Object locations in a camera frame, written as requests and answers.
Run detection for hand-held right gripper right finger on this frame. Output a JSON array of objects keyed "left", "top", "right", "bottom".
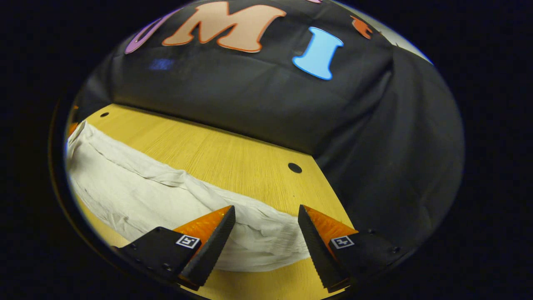
[{"left": 297, "top": 204, "right": 402, "bottom": 293}]

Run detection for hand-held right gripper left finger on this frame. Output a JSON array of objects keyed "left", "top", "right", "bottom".
[{"left": 112, "top": 205, "right": 236, "bottom": 291}]

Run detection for white jeans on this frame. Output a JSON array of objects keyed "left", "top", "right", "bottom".
[{"left": 66, "top": 121, "right": 311, "bottom": 273}]

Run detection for black backdrop cloth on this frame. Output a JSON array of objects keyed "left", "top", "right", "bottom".
[{"left": 71, "top": 0, "right": 465, "bottom": 250}]

